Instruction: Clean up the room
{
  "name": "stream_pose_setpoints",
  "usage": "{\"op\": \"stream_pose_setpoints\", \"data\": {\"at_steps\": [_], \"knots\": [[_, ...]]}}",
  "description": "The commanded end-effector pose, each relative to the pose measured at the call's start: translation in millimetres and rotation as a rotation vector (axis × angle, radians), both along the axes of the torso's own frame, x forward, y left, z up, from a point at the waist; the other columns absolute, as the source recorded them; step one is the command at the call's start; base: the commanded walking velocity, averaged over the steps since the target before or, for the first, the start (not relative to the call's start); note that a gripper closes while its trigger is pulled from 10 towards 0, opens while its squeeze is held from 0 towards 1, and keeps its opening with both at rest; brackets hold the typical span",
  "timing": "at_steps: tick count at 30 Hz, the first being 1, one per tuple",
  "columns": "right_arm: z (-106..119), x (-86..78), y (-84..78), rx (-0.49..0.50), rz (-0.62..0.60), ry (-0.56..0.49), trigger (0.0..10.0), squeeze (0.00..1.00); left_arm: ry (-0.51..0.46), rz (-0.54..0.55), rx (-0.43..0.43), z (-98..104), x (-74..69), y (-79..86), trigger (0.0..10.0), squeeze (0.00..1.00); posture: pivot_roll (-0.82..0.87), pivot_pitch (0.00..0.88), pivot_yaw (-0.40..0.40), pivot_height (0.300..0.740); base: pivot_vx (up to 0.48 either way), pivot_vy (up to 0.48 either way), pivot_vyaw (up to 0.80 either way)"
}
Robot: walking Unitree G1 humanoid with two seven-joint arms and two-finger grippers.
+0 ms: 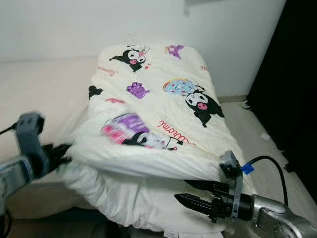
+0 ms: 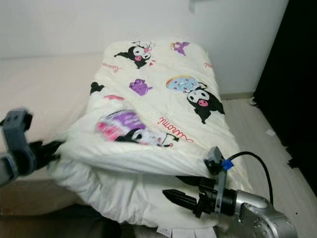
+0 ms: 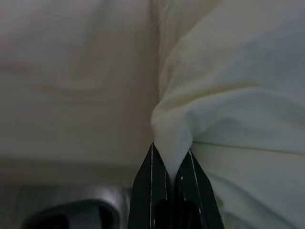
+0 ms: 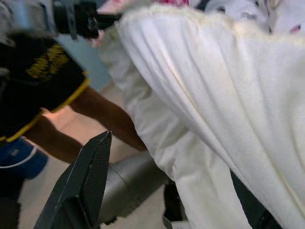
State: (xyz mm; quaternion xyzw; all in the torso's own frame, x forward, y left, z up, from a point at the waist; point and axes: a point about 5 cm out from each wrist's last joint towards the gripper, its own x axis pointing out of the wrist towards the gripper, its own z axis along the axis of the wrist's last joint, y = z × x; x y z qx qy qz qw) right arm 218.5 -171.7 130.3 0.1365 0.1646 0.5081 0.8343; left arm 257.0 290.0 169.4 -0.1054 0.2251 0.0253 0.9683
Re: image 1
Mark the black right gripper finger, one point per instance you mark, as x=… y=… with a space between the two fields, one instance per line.
x=198 y=202
x=210 y=187

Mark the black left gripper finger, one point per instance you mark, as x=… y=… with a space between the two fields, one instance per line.
x=62 y=157
x=64 y=148

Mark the cream cartoon print comforter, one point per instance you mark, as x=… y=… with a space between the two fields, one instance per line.
x=158 y=104

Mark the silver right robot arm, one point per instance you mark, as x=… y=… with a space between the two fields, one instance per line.
x=277 y=218

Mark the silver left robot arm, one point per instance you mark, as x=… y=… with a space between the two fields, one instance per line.
x=17 y=173

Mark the cream sheeted bed mattress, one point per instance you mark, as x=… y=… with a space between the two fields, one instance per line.
x=39 y=84

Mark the small white paper scrap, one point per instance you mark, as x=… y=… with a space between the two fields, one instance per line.
x=265 y=136

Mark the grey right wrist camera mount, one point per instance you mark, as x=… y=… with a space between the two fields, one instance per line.
x=230 y=163

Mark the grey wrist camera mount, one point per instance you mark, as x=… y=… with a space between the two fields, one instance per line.
x=230 y=163
x=29 y=134

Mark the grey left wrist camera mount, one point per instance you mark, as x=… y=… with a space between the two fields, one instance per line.
x=29 y=134

